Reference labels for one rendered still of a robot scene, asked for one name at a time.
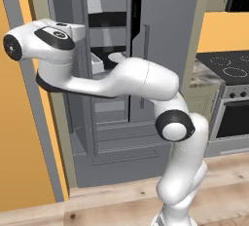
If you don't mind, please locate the grey fridge door handle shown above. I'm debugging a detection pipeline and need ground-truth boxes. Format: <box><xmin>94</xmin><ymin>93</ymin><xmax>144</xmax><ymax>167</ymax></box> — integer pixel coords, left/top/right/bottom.
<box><xmin>142</xmin><ymin>23</ymin><xmax>151</xmax><ymax>109</ymax></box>

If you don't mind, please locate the black hob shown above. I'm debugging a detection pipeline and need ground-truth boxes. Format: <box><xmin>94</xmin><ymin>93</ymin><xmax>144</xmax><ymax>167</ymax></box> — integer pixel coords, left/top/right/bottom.
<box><xmin>196</xmin><ymin>50</ymin><xmax>249</xmax><ymax>87</ymax></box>

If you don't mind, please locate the grey fridge door with handle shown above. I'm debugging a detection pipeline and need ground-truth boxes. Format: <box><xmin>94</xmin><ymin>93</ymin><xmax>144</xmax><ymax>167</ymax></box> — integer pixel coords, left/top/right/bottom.
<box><xmin>130</xmin><ymin>0</ymin><xmax>202</xmax><ymax>125</ymax></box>

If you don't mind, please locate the beige base cupboard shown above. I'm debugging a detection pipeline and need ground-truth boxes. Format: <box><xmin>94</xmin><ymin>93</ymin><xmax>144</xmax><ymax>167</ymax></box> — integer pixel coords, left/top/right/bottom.
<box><xmin>182</xmin><ymin>85</ymin><xmax>226</xmax><ymax>140</ymax></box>

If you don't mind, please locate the grey fridge door with bins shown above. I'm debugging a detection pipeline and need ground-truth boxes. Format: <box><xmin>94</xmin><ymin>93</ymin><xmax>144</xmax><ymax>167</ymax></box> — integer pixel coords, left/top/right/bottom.
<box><xmin>48</xmin><ymin>0</ymin><xmax>99</xmax><ymax>158</ymax></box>

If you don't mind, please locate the grey upright panel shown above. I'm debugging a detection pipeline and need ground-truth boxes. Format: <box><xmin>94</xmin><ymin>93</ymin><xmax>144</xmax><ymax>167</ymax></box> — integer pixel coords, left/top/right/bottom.
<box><xmin>0</xmin><ymin>0</ymin><xmax>65</xmax><ymax>204</ymax></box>

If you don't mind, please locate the grey oven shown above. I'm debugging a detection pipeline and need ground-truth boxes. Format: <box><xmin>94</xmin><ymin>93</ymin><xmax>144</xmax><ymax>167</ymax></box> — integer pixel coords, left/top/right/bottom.
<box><xmin>204</xmin><ymin>84</ymin><xmax>249</xmax><ymax>159</ymax></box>

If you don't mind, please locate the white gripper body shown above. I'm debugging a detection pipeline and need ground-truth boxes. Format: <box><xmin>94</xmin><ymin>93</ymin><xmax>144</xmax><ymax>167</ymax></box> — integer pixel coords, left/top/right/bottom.
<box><xmin>68</xmin><ymin>23</ymin><xmax>87</xmax><ymax>43</ymax></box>

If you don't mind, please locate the black oven door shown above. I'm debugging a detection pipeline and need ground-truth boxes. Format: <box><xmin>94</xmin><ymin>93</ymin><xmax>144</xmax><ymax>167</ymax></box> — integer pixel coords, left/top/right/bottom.
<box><xmin>214</xmin><ymin>100</ymin><xmax>249</xmax><ymax>140</ymax></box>

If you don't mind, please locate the black fridge shelf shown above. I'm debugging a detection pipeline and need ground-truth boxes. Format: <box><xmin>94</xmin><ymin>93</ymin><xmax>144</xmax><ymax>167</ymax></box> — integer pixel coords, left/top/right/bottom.
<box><xmin>89</xmin><ymin>45</ymin><xmax>128</xmax><ymax>69</ymax></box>
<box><xmin>88</xmin><ymin>11</ymin><xmax>128</xmax><ymax>28</ymax></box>

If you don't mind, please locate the white box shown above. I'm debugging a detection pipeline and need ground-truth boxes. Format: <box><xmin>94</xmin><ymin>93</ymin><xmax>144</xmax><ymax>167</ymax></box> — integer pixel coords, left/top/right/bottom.
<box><xmin>90</xmin><ymin>52</ymin><xmax>106</xmax><ymax>75</ymax></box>
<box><xmin>86</xmin><ymin>0</ymin><xmax>104</xmax><ymax>15</ymax></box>

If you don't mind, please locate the grey fridge freezer drawer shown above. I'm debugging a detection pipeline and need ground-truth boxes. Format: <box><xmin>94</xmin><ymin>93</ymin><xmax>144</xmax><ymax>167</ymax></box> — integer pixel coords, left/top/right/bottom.
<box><xmin>72</xmin><ymin>120</ymin><xmax>173</xmax><ymax>189</ymax></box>

